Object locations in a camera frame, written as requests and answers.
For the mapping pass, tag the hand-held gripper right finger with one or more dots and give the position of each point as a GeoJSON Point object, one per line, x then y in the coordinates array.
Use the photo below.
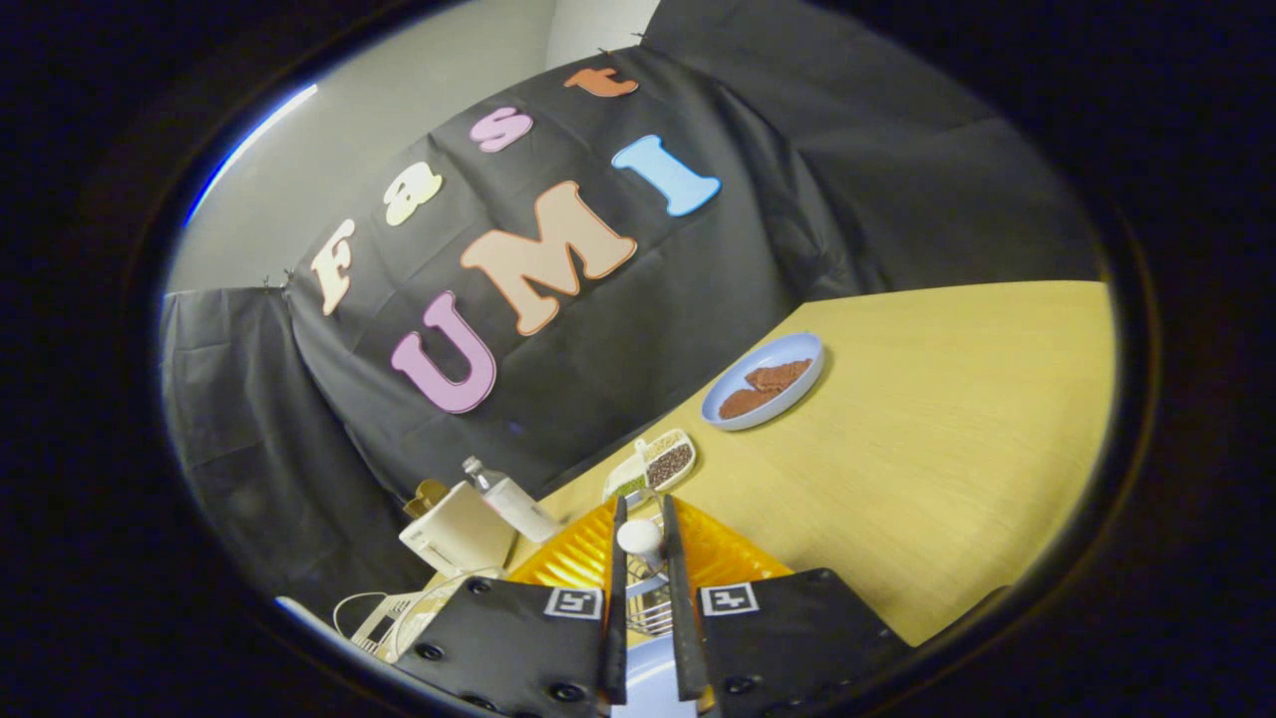
{"type": "Point", "coordinates": [683, 618]}

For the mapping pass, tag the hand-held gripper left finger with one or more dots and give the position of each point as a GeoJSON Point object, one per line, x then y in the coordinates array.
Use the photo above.
{"type": "Point", "coordinates": [616, 618]}

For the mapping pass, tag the light blue plate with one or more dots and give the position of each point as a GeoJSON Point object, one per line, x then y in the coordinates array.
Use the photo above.
{"type": "Point", "coordinates": [648, 688]}

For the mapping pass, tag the white divided dish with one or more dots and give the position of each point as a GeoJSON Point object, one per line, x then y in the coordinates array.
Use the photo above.
{"type": "Point", "coordinates": [641, 467]}

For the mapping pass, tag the small blue plate with food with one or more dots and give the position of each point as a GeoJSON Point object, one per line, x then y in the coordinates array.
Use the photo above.
{"type": "Point", "coordinates": [768, 349]}

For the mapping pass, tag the pile of green beans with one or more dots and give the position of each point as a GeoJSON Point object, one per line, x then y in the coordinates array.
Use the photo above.
{"type": "Point", "coordinates": [630, 487]}

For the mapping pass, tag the clear plastic bottle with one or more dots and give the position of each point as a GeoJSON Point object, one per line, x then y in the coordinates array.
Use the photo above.
{"type": "Point", "coordinates": [518, 509]}

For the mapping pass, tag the pile of dark red beans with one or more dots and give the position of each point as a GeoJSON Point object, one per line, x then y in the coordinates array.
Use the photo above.
{"type": "Point", "coordinates": [670, 464]}

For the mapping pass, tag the white toaster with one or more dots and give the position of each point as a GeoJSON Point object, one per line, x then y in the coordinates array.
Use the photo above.
{"type": "Point", "coordinates": [464, 534]}

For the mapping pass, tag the pile of pale grains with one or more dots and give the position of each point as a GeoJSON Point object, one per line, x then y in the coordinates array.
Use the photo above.
{"type": "Point", "coordinates": [663, 443]}

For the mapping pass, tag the brown toast slice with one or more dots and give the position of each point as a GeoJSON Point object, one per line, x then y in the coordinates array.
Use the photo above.
{"type": "Point", "coordinates": [417, 504]}
{"type": "Point", "coordinates": [434, 491]}

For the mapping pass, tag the brown food piece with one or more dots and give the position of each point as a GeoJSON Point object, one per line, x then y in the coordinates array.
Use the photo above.
{"type": "Point", "coordinates": [780, 374]}
{"type": "Point", "coordinates": [748, 402]}

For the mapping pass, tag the black backdrop cloth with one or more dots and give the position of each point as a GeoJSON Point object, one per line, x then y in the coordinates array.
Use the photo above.
{"type": "Point", "coordinates": [698, 279]}

